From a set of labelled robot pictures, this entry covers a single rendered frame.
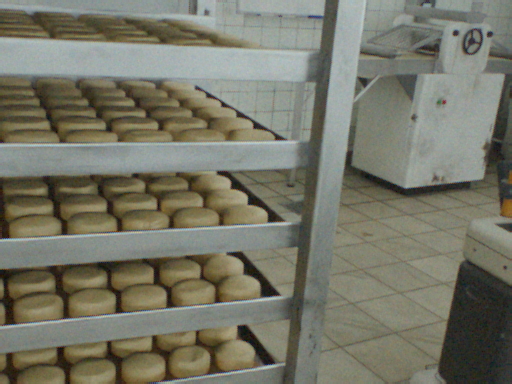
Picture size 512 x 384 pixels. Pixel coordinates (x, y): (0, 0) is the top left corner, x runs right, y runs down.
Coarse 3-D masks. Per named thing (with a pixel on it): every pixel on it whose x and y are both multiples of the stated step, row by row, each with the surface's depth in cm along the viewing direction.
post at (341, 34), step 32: (352, 0) 65; (352, 32) 66; (320, 64) 68; (352, 64) 67; (320, 96) 69; (352, 96) 68; (320, 128) 69; (320, 160) 70; (320, 192) 71; (320, 224) 72; (320, 256) 74; (320, 288) 75; (320, 320) 77; (288, 352) 80; (320, 352) 79
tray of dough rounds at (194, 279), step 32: (192, 256) 91; (224, 256) 88; (0, 288) 76; (32, 288) 76; (64, 288) 80; (96, 288) 77; (128, 288) 78; (160, 288) 78; (192, 288) 79; (224, 288) 80; (256, 288) 81; (0, 320) 71; (32, 320) 71
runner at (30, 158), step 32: (0, 160) 61; (32, 160) 62; (64, 160) 63; (96, 160) 64; (128, 160) 65; (160, 160) 66; (192, 160) 68; (224, 160) 69; (256, 160) 70; (288, 160) 72
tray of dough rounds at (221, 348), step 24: (144, 336) 86; (168, 336) 86; (192, 336) 87; (216, 336) 88; (240, 336) 92; (0, 360) 79; (24, 360) 79; (48, 360) 80; (72, 360) 82; (96, 360) 80; (120, 360) 84; (144, 360) 81; (168, 360) 82; (192, 360) 81; (216, 360) 84; (240, 360) 83; (264, 360) 87
